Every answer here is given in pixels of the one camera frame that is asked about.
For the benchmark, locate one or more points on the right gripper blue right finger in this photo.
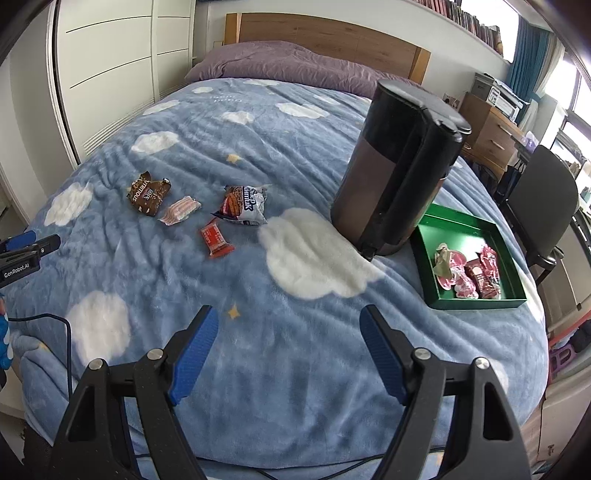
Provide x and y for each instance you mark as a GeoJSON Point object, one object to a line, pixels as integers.
{"type": "Point", "coordinates": [391, 352]}

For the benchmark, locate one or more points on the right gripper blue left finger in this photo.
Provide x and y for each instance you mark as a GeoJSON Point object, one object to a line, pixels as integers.
{"type": "Point", "coordinates": [187, 351]}

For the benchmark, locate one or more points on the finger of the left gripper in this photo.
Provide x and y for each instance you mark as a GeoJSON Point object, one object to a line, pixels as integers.
{"type": "Point", "coordinates": [19, 241]}
{"type": "Point", "coordinates": [41, 247]}

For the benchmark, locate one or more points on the pink cartoon shaped packet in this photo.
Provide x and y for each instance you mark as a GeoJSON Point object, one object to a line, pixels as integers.
{"type": "Point", "coordinates": [462, 286]}

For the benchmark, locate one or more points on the small red orange candy bar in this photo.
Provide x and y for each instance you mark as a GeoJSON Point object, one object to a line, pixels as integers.
{"type": "Point", "coordinates": [215, 242]}

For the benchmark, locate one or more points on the dark red noodle snack packet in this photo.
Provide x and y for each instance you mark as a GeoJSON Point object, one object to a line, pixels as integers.
{"type": "Point", "coordinates": [485, 287]}

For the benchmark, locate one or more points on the brown nutritious snack bag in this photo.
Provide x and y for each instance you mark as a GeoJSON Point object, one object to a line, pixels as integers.
{"type": "Point", "coordinates": [146, 195]}

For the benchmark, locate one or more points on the large red white snack pouch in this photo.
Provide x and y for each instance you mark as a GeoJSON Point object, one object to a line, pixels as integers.
{"type": "Point", "coordinates": [489, 261]}

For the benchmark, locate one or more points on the pink striped candy packet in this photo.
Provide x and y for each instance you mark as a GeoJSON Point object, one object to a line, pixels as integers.
{"type": "Point", "coordinates": [179, 211]}

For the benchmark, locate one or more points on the blue white chip snack bag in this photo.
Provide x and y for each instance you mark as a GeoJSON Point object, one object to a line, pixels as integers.
{"type": "Point", "coordinates": [243, 204]}

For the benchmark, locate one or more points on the olive green snack packet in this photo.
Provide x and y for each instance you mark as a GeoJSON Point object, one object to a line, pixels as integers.
{"type": "Point", "coordinates": [443, 261]}

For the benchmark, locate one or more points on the blue gloved left hand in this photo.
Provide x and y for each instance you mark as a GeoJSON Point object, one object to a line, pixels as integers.
{"type": "Point", "coordinates": [6, 351]}

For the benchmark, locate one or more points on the green tray box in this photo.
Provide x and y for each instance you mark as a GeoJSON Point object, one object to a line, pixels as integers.
{"type": "Point", "coordinates": [468, 235]}

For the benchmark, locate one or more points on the blue cloud blanket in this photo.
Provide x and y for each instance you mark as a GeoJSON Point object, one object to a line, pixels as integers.
{"type": "Point", "coordinates": [289, 388]}

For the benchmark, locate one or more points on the purple stool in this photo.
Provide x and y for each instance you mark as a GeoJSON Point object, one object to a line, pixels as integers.
{"type": "Point", "coordinates": [560, 359]}

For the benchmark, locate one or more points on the white wardrobe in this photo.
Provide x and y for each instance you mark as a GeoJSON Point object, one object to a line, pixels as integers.
{"type": "Point", "coordinates": [113, 60]}

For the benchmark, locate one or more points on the brown black electric kettle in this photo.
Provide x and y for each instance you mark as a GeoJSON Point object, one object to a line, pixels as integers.
{"type": "Point", "coordinates": [409, 142]}

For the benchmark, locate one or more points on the grey office chair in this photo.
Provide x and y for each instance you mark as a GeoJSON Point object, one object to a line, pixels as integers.
{"type": "Point", "coordinates": [540, 208]}

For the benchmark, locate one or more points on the wooden drawer cabinet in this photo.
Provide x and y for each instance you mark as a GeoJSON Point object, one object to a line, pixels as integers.
{"type": "Point", "coordinates": [492, 143]}

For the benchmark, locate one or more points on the grey printer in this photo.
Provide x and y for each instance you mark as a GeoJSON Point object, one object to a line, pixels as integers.
{"type": "Point", "coordinates": [498, 94]}

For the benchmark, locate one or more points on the wooden headboard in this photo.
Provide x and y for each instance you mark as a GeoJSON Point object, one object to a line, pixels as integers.
{"type": "Point", "coordinates": [333, 38]}

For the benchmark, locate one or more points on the purple duvet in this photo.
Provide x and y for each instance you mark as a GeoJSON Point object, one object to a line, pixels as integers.
{"type": "Point", "coordinates": [287, 62]}

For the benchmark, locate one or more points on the teal curtain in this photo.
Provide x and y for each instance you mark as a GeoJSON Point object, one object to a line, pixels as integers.
{"type": "Point", "coordinates": [530, 52]}

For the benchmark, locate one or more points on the row of books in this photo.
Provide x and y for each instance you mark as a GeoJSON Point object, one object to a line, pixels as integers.
{"type": "Point", "coordinates": [453, 11]}

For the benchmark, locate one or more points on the wall power socket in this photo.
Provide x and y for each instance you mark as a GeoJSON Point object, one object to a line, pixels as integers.
{"type": "Point", "coordinates": [452, 101]}

